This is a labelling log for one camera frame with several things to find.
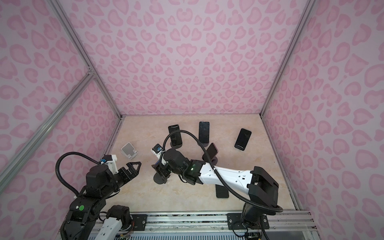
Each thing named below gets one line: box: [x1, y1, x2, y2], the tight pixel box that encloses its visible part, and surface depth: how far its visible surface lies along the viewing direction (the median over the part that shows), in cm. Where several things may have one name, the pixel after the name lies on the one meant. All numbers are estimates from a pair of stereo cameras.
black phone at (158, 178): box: [151, 164, 166, 185], surface depth 86 cm
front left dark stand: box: [153, 172, 171, 185], surface depth 87 cm
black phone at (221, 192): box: [215, 184, 229, 199], surface depth 84 cm
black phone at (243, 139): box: [234, 128, 252, 152], surface depth 98 cm
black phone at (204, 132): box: [198, 121, 210, 144], surface depth 99 cm
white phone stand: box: [121, 142, 139, 160], surface depth 95 cm
